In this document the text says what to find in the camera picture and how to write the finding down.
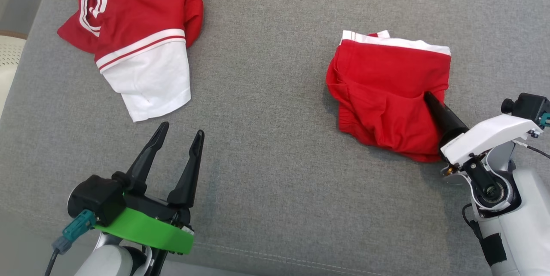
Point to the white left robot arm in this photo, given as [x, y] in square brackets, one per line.
[107, 261]

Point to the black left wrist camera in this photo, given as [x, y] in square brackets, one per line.
[96, 198]

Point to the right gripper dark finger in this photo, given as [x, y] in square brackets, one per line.
[447, 123]

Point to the red shorts with white trim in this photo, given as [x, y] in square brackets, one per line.
[382, 95]

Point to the red shirt with white sleeves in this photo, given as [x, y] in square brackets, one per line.
[142, 5]

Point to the grey fabric sofa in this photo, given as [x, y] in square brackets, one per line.
[275, 117]

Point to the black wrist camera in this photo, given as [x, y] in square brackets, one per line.
[526, 106]
[96, 198]

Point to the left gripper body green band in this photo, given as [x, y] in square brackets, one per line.
[146, 228]

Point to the cream perforated laundry basket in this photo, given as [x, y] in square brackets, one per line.
[8, 65]

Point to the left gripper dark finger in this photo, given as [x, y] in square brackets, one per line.
[146, 160]
[189, 177]

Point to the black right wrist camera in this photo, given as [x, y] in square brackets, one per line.
[526, 106]

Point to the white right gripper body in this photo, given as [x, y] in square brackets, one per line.
[485, 136]

